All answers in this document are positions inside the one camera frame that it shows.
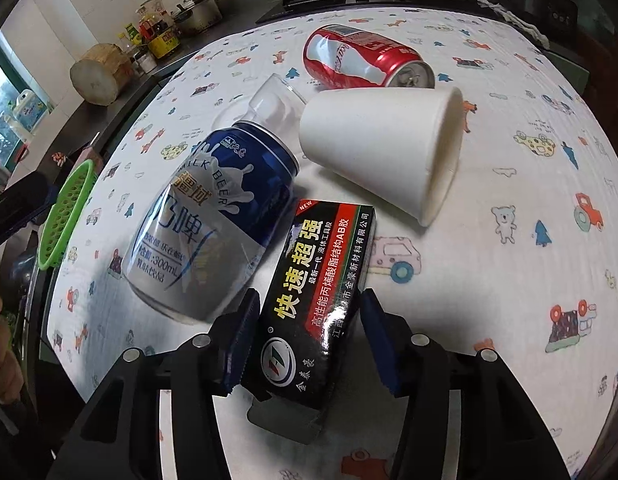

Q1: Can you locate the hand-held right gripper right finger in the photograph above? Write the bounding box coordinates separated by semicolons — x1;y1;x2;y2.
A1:
358;287;572;480

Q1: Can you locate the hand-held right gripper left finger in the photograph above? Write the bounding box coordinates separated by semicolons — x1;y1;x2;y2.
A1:
54;287;262;480

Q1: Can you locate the green plastic basket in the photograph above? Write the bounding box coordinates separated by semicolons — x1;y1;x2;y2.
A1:
36;159;97;270

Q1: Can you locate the black cardboard box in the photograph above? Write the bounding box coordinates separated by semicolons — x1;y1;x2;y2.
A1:
240;199;378;445

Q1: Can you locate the blue and white can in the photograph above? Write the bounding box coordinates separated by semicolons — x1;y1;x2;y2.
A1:
121;120;300;325

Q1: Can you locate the white paper cup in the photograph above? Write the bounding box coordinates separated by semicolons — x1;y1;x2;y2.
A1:
299;85;464;227

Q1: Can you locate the clear plastic cup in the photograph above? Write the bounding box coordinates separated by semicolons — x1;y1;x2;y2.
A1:
209;72;310;133

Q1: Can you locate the red soda can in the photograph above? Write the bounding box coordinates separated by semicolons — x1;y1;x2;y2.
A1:
303;24;436;91

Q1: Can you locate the white detergent jug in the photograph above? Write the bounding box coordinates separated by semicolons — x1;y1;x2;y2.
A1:
14;89;54;133

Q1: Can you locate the round wooden chopping block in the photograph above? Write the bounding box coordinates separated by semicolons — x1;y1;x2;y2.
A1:
70;42;134;107

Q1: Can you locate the printed white cloth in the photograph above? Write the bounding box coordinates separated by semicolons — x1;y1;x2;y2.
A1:
46;2;618;480

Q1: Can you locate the yellow jar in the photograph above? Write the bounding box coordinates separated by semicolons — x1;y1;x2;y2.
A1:
148;30;180;59

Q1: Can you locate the white seasoning bag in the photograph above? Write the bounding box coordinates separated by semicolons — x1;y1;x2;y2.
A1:
136;0;162;23

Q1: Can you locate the steel pressure cooker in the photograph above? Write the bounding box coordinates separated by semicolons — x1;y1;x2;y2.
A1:
173;0;224;36

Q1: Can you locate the white rag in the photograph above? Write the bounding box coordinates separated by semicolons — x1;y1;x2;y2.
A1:
476;0;552;46

